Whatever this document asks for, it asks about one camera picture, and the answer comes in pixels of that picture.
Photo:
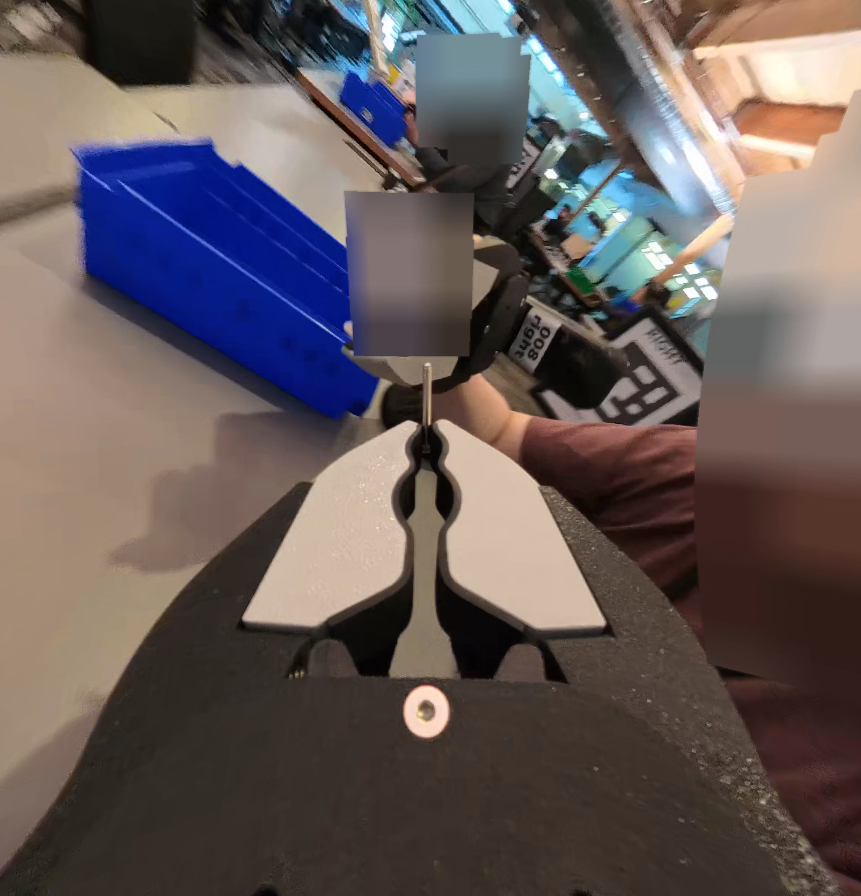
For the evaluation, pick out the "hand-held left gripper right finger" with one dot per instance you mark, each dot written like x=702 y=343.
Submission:
x=500 y=546

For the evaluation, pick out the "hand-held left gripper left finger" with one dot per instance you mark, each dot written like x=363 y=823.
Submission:
x=332 y=546

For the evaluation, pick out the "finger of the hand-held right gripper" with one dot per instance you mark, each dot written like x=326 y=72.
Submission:
x=486 y=283
x=402 y=371

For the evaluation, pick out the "long steel bolt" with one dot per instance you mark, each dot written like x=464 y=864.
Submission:
x=427 y=392

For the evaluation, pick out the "blue plastic bin with divider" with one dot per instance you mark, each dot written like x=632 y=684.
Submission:
x=192 y=252

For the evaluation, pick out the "person's right forearm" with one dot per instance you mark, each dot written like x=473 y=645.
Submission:
x=486 y=413

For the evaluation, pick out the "framed marker sign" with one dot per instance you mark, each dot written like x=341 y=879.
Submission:
x=647 y=399

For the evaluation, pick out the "small blue storage bin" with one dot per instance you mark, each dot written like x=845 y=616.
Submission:
x=371 y=105

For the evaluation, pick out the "black office chair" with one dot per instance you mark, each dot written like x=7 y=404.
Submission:
x=143 y=42

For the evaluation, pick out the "black ceiling duct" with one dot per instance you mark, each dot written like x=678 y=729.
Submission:
x=647 y=133

